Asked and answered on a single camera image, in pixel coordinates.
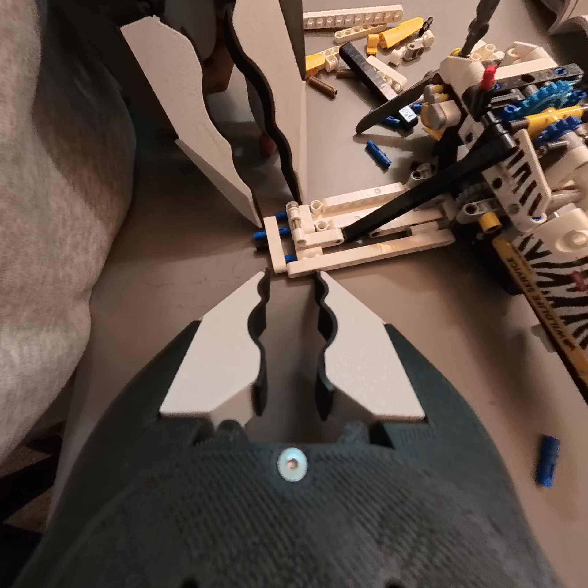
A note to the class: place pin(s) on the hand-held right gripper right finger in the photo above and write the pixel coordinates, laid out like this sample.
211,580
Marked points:
367,367

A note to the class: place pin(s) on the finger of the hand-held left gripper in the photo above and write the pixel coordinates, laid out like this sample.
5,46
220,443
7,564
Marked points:
183,101
275,69

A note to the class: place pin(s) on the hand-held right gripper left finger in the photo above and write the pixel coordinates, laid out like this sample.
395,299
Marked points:
211,367

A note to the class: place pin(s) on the zebra striped lego helicopter model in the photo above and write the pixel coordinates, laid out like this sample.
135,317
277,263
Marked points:
367,251

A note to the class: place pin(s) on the short white lego beam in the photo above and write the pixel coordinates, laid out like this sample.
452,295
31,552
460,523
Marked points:
278,248

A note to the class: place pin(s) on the tan lego pin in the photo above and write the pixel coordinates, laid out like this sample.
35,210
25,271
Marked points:
344,72
324,87

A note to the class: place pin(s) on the white three-hole lego connector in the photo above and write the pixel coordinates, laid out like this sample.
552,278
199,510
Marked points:
332,57

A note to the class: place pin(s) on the long black lego beam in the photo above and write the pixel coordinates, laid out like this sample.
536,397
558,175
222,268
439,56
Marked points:
363,64

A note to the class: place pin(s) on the thin white lego beam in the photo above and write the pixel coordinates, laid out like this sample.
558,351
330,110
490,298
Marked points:
358,33

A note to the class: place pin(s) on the small yellow lego piece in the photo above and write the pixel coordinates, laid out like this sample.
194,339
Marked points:
373,45

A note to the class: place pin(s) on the yellow curved lego panel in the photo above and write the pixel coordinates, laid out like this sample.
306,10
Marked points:
402,33

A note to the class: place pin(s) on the black white lego piece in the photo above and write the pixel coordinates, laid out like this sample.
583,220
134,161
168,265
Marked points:
407,115

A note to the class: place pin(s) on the white grey lego connector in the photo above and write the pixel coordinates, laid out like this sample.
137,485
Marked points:
415,48

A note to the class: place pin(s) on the black lego pin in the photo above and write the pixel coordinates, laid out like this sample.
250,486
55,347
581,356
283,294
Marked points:
426,25

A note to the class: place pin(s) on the person's left hand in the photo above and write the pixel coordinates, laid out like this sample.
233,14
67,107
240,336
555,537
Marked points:
225,76

